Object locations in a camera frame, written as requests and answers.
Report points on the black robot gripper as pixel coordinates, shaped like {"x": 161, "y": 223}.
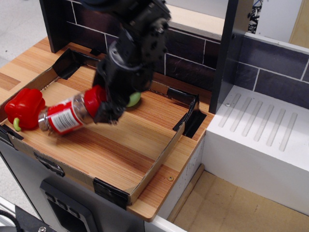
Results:
{"x": 120, "y": 80}

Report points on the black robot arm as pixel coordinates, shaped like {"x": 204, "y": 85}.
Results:
{"x": 144, "y": 24}

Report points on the white ridged drainboard sink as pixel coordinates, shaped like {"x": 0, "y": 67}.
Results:
{"x": 261, "y": 144}

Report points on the dark grey vertical post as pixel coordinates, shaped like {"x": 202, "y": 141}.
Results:
{"x": 236, "y": 25}

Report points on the green onion-shaped vegetable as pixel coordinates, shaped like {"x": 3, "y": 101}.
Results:
{"x": 134, "y": 99}

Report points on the taped cardboard fence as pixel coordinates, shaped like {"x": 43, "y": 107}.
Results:
{"x": 153, "y": 140}

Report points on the red-lidded spice bottle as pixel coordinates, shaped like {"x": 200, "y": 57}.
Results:
{"x": 72, "y": 113}

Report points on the red bell pepper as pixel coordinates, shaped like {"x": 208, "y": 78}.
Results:
{"x": 23, "y": 110}

